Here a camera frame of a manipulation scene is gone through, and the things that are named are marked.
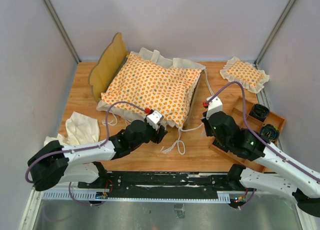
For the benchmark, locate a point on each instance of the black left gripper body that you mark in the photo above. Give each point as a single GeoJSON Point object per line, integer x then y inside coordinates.
{"type": "Point", "coordinates": [151, 133]}

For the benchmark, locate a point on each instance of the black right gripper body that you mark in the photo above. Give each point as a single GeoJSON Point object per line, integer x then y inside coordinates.
{"type": "Point", "coordinates": [209, 131]}

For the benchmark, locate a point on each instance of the duck print bed cover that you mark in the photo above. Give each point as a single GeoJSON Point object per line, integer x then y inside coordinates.
{"type": "Point", "coordinates": [148, 80]}

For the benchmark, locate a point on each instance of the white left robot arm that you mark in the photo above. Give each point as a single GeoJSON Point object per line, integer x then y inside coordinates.
{"type": "Point", "coordinates": [50, 165]}

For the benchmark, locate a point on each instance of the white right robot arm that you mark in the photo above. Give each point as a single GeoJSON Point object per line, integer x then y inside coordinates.
{"type": "Point", "coordinates": [293, 181]}

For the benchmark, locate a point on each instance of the dark rolled sock upper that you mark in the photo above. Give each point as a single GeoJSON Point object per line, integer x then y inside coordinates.
{"type": "Point", "coordinates": [259, 112]}

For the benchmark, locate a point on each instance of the dark rolled sock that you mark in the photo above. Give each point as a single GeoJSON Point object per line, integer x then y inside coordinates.
{"type": "Point", "coordinates": [270, 132]}
{"type": "Point", "coordinates": [259, 112]}

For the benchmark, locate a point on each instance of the wooden compartment organizer box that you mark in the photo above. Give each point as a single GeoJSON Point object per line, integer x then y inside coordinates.
{"type": "Point", "coordinates": [240, 112]}

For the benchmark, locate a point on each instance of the cream cloth pile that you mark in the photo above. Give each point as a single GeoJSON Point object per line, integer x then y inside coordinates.
{"type": "Point", "coordinates": [80, 130]}

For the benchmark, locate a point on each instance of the duck print small pillow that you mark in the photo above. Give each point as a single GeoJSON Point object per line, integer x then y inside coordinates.
{"type": "Point", "coordinates": [249, 77]}

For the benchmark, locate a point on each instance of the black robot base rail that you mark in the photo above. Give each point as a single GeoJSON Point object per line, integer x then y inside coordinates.
{"type": "Point", "coordinates": [174, 185]}

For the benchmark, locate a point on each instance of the wooden pet bed frame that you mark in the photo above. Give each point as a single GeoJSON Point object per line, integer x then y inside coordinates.
{"type": "Point", "coordinates": [115, 56]}

